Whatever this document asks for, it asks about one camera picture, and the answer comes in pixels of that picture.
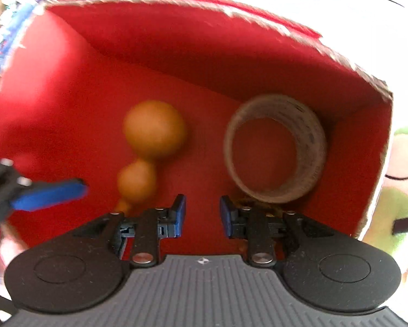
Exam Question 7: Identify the orange wooden gourd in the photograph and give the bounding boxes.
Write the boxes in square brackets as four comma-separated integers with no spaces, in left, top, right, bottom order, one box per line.
[114,101,187,214]

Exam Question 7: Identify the brown tape roll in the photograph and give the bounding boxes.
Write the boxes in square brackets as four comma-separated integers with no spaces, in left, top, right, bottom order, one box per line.
[223,95,327,204]

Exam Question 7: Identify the red cardboard box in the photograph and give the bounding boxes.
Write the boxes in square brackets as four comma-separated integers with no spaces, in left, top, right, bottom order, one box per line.
[0,0,393,255]

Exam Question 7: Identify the green caterpillar plush toy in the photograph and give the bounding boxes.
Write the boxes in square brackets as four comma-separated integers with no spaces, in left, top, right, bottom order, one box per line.
[363,128,408,255]

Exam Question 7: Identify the blue checkered cloth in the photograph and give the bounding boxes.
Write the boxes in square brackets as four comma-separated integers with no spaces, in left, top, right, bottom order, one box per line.
[0,0,44,75]

